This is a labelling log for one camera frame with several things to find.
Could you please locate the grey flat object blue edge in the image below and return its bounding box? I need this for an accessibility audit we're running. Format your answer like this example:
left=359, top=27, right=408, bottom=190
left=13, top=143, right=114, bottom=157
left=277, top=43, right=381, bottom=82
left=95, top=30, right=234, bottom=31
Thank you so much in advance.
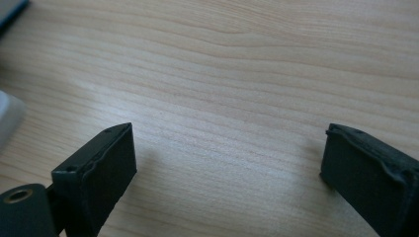
left=0, top=0, right=31, bottom=33

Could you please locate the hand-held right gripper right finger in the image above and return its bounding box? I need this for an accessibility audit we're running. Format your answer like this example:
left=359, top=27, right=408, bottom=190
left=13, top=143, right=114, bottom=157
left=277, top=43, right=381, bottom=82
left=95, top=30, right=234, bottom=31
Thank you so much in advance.
left=319, top=122, right=419, bottom=237

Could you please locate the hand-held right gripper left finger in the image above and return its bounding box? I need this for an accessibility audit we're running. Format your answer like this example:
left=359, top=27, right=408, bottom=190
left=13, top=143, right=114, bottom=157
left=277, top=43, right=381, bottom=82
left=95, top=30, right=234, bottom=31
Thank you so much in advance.
left=50, top=121, right=138, bottom=237

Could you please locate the white board book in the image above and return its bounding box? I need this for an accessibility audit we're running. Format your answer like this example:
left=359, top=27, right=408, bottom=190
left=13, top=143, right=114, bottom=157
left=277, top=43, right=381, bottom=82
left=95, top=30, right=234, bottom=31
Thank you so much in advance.
left=0, top=90, right=28, bottom=150

